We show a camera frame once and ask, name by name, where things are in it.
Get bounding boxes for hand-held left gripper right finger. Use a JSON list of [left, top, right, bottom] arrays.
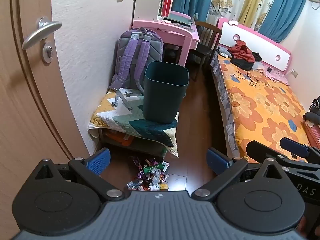
[[191, 148, 288, 202]]

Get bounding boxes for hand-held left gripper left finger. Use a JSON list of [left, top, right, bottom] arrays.
[[34, 148, 125, 202]]

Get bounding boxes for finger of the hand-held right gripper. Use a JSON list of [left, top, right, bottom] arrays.
[[279, 137, 320, 163], [246, 141, 320, 174]]

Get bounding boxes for pile of snack wrappers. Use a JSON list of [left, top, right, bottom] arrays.
[[127, 156, 170, 192]]

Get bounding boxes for dark green trash bin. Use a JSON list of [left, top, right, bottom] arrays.
[[142, 61, 190, 124]]

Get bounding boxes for red striped mat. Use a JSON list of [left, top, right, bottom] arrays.
[[302, 120, 320, 151]]

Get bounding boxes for orange box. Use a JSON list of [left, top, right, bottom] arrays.
[[105, 131, 132, 146]]

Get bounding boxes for black bag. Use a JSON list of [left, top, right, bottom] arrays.
[[303, 96, 320, 130]]

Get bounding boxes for orange floral bedsheet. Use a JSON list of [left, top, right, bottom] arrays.
[[210, 52, 316, 165]]

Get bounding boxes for pink cloth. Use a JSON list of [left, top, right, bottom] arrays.
[[264, 67, 291, 86]]

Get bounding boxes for black clothing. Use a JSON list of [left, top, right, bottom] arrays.
[[230, 51, 262, 72]]

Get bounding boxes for wooden door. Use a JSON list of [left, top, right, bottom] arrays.
[[0, 0, 91, 230]]

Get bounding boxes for pink white bed headboard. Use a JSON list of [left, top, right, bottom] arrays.
[[216, 17, 292, 74]]

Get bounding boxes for small grey cloth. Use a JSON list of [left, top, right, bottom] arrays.
[[217, 46, 232, 58]]

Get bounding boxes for purple grey backpack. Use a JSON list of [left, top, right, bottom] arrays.
[[110, 27, 164, 110]]

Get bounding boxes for dark wooden chair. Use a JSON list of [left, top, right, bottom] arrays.
[[186, 20, 223, 81]]

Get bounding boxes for door lock cylinder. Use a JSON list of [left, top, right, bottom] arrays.
[[42, 42, 54, 63]]

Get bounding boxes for pink desk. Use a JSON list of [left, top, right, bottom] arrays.
[[130, 11, 200, 67]]

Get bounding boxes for yellow curtain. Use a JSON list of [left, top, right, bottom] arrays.
[[239, 0, 266, 23]]

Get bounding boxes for white floral curtain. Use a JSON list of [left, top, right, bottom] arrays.
[[206, 0, 278, 28]]

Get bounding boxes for red books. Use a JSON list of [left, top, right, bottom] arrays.
[[158, 0, 174, 17]]

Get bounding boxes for white bookshelf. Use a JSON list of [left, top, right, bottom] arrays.
[[131, 0, 175, 24]]

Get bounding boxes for silver door handle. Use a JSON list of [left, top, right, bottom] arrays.
[[22, 17, 63, 50]]

